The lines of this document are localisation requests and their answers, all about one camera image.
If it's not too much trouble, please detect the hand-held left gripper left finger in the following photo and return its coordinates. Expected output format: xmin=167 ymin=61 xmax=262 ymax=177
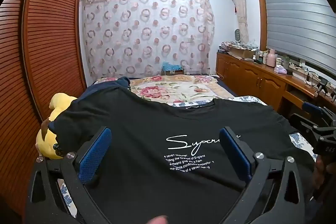
xmin=28 ymin=126 xmax=113 ymax=224

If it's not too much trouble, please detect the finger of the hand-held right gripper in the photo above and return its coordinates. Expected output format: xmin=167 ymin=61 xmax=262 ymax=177
xmin=290 ymin=113 xmax=326 ymax=136
xmin=302 ymin=101 xmax=332 ymax=119

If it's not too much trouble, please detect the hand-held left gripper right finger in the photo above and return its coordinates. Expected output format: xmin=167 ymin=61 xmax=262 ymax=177
xmin=219 ymin=126 xmax=306 ymax=224

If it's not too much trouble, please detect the black printed t-shirt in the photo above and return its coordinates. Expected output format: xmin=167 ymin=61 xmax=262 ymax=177
xmin=54 ymin=91 xmax=315 ymax=224

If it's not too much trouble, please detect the yellow plush toy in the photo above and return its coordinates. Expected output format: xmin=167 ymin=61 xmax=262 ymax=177
xmin=36 ymin=93 xmax=78 ymax=160

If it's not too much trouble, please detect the pink thermos jug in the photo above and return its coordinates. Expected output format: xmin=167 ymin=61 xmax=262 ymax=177
xmin=266 ymin=49 xmax=278 ymax=67

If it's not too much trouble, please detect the navy blue garment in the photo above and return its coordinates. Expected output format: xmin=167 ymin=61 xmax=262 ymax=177
xmin=79 ymin=76 xmax=132 ymax=107

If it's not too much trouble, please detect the wooden sideboard cabinet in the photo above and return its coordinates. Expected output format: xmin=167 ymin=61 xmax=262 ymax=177
xmin=216 ymin=52 xmax=336 ymax=119

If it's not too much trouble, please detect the blue floral bed sheet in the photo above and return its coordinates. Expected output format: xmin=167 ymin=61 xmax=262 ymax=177
xmin=56 ymin=97 xmax=315 ymax=219

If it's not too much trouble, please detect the open flat cardboard box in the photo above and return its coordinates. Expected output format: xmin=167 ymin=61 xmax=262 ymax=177
xmin=227 ymin=47 xmax=254 ymax=59

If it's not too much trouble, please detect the grey window blind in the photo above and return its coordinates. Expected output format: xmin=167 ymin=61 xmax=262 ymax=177
xmin=261 ymin=0 xmax=336 ymax=67

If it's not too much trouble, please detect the floral blanket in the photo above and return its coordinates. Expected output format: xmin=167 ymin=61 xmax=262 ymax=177
xmin=94 ymin=74 xmax=237 ymax=106

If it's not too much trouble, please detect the wooden louvered wardrobe door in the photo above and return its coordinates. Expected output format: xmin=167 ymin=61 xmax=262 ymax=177
xmin=0 ymin=0 xmax=88 ymax=224

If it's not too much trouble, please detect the tied beige curtain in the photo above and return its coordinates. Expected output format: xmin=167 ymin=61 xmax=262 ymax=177
xmin=228 ymin=0 xmax=250 ymax=45

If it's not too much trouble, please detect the sheer circle-patterned curtain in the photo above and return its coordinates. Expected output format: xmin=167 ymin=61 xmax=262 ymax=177
xmin=80 ymin=0 xmax=216 ymax=80

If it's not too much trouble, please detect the wooden window frame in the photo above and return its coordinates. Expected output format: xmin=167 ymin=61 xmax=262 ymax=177
xmin=253 ymin=0 xmax=298 ymax=52

